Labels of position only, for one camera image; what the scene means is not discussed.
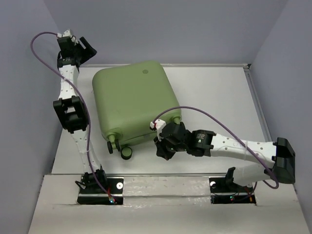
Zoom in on green hard-shell suitcase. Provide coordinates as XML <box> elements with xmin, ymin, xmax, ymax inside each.
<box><xmin>92</xmin><ymin>60</ymin><xmax>182</xmax><ymax>160</ymax></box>

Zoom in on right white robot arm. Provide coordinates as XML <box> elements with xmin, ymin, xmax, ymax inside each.
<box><xmin>150</xmin><ymin>119</ymin><xmax>296</xmax><ymax>191</ymax></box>

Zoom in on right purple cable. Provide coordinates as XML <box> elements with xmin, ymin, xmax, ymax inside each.
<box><xmin>152</xmin><ymin>106</ymin><xmax>280</xmax><ymax>203</ymax></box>

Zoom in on white front cover board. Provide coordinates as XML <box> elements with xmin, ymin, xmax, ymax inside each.
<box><xmin>29</xmin><ymin>175</ymin><xmax>309</xmax><ymax>234</ymax></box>

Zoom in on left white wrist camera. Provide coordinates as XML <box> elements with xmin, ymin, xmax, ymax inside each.
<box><xmin>57</xmin><ymin>29</ymin><xmax>73</xmax><ymax>38</ymax></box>

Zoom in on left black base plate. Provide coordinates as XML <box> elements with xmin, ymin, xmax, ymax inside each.
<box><xmin>75</xmin><ymin>177</ymin><xmax>124</xmax><ymax>205</ymax></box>

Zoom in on purple cable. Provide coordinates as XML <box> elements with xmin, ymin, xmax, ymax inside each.
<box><xmin>30</xmin><ymin>31</ymin><xmax>115</xmax><ymax>203</ymax></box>
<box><xmin>152</xmin><ymin>106</ymin><xmax>280</xmax><ymax>203</ymax></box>

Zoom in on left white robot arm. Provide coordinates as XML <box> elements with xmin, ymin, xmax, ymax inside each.
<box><xmin>53</xmin><ymin>35</ymin><xmax>109</xmax><ymax>193</ymax></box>

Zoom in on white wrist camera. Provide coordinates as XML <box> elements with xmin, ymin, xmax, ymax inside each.
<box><xmin>57</xmin><ymin>29</ymin><xmax>73</xmax><ymax>38</ymax></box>
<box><xmin>150</xmin><ymin>119</ymin><xmax>166</xmax><ymax>141</ymax></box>

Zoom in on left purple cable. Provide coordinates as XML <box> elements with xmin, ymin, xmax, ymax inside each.
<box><xmin>30</xmin><ymin>31</ymin><xmax>115</xmax><ymax>203</ymax></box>

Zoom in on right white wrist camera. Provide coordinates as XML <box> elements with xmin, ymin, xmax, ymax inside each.
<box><xmin>150</xmin><ymin>119</ymin><xmax>166</xmax><ymax>141</ymax></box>

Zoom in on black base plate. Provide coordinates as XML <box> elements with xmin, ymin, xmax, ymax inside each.
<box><xmin>75</xmin><ymin>177</ymin><xmax>124</xmax><ymax>205</ymax></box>
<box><xmin>209</xmin><ymin>177</ymin><xmax>256</xmax><ymax>205</ymax></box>

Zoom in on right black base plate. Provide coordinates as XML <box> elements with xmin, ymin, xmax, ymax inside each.
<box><xmin>209</xmin><ymin>177</ymin><xmax>256</xmax><ymax>205</ymax></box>

